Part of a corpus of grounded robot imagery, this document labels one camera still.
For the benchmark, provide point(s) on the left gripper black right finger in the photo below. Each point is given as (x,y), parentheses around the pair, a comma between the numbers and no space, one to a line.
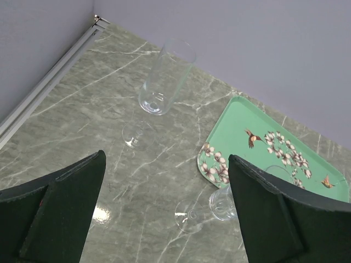
(281,222)

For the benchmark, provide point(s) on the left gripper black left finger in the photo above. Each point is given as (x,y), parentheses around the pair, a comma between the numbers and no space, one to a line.
(47,219)

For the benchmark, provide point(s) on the clear stemmed wine glass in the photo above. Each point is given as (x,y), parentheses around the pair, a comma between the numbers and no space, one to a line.
(190,215)

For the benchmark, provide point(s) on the tall clear champagne flute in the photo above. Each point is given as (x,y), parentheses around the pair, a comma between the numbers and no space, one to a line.
(160,90)

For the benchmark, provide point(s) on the green floral hummingbird tray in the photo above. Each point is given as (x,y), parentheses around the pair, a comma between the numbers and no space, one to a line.
(244,130)

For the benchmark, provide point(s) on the aluminium table edge rail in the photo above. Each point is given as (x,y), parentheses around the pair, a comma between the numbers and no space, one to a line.
(23,111)

